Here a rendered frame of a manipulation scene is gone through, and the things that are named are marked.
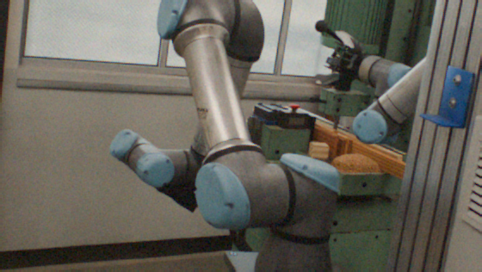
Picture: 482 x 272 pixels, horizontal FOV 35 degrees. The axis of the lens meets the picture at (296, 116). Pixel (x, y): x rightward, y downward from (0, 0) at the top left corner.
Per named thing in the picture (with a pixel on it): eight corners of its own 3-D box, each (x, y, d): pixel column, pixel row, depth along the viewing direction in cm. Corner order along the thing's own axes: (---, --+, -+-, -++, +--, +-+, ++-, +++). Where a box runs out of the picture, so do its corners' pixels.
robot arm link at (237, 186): (303, 209, 133) (232, -22, 159) (227, 212, 125) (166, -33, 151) (273, 238, 141) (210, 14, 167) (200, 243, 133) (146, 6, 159)
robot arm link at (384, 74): (392, 102, 174) (399, 65, 172) (363, 90, 182) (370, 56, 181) (417, 103, 178) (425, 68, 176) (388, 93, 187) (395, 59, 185)
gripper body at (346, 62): (333, 39, 194) (361, 47, 184) (356, 52, 199) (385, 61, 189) (320, 66, 194) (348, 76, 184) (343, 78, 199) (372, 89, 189)
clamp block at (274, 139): (241, 146, 222) (245, 116, 220) (280, 146, 229) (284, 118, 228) (267, 160, 210) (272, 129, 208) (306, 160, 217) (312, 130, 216)
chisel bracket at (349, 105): (316, 115, 227) (321, 88, 225) (353, 116, 235) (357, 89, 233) (330, 121, 221) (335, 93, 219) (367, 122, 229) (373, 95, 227)
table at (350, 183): (206, 136, 241) (208, 118, 240) (286, 138, 258) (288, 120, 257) (311, 197, 192) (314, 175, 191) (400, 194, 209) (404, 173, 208)
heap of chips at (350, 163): (324, 163, 205) (327, 150, 204) (364, 163, 212) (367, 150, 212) (344, 173, 197) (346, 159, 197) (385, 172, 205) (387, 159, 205)
